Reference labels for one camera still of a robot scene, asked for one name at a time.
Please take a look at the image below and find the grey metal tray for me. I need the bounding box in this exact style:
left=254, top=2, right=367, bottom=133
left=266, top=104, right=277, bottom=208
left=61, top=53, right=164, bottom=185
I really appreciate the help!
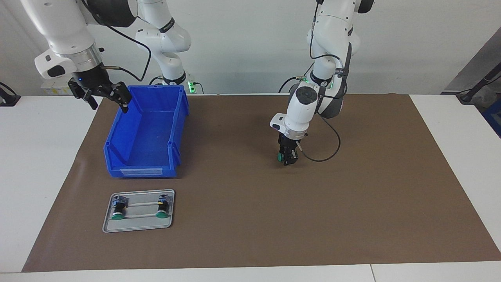
left=102, top=189, right=175, bottom=233

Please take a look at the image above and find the white cardboard box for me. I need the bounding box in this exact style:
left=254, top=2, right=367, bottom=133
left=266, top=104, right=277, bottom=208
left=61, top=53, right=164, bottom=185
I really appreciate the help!
left=41, top=76, right=75, bottom=95

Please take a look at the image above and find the blue plastic storage bin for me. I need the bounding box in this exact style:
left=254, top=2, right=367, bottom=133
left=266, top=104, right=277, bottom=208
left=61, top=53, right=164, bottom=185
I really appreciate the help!
left=103, top=84, right=190, bottom=179

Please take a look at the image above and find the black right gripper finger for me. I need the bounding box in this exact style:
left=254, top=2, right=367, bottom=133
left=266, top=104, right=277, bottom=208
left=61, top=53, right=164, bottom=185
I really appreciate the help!
left=68, top=78, right=98, bottom=110
left=111, top=81, right=132, bottom=114

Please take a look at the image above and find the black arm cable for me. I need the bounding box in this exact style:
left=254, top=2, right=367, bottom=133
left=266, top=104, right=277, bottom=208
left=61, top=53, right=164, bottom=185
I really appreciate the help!
left=80, top=0, right=152, bottom=83
left=296, top=0, right=353, bottom=162

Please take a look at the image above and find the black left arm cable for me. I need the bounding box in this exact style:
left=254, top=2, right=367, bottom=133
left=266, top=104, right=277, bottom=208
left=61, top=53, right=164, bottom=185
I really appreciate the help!
left=296, top=0, right=353, bottom=162

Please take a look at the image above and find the black stand pole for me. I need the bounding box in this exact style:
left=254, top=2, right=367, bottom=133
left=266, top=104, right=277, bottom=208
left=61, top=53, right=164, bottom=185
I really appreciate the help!
left=456, top=72, right=501, bottom=104

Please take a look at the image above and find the brown table mat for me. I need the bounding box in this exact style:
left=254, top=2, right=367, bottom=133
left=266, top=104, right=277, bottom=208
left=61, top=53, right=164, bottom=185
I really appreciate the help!
left=22, top=93, right=501, bottom=273

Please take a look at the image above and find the black clamp mount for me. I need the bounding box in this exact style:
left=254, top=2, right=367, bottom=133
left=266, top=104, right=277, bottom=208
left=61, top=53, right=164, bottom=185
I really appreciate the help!
left=0, top=82, right=21, bottom=107

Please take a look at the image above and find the blue crate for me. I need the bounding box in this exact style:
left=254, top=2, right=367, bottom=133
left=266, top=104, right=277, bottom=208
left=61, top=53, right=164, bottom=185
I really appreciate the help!
left=482, top=100, right=501, bottom=138

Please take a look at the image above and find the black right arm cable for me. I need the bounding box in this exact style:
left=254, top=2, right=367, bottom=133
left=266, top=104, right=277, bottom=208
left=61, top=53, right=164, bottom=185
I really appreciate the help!
left=80, top=0, right=152, bottom=83

